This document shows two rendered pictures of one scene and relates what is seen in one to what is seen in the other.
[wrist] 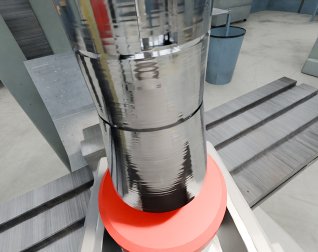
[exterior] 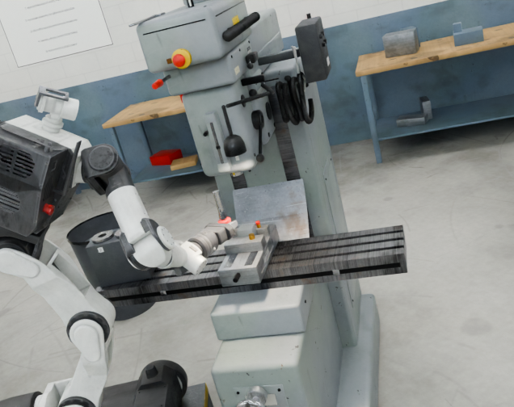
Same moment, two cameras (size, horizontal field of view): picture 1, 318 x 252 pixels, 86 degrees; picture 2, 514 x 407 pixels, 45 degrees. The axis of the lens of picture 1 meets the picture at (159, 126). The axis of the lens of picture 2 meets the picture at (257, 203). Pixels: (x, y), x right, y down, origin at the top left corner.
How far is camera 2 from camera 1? 2.20 m
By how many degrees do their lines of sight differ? 41
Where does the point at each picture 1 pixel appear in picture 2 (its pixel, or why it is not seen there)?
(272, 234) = (293, 292)
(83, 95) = (256, 213)
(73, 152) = not seen: hidden behind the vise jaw
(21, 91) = (227, 205)
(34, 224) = (211, 258)
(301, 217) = not seen: outside the picture
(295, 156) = (322, 261)
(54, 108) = (239, 217)
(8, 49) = (228, 184)
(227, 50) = not seen: outside the picture
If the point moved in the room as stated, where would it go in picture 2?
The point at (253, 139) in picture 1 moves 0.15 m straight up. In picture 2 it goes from (317, 252) to (308, 216)
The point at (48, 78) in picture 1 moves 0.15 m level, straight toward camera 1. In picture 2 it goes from (241, 200) to (238, 214)
